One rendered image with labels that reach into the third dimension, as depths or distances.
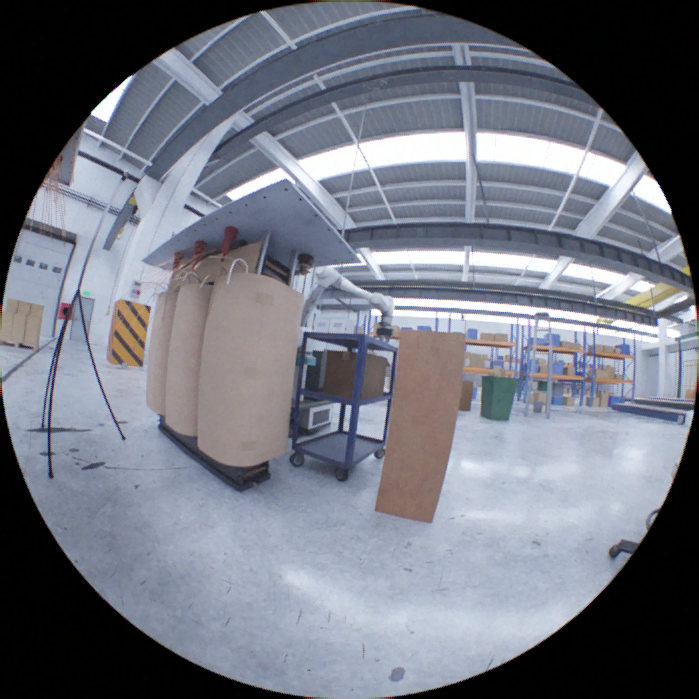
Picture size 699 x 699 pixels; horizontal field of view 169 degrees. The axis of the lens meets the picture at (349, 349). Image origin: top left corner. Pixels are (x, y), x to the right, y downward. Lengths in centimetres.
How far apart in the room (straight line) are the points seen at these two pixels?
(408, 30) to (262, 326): 398
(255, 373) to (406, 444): 74
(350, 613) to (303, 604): 14
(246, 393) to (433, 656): 115
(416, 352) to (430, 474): 57
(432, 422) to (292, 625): 93
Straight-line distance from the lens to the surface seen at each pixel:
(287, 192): 100
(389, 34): 408
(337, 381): 159
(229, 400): 107
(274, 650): 78
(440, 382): 105
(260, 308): 106
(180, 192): 758
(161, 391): 184
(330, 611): 85
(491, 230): 809
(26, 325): 716
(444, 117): 1099
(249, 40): 1037
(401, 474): 117
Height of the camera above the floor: 73
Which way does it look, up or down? 4 degrees up
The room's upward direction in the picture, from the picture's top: 7 degrees clockwise
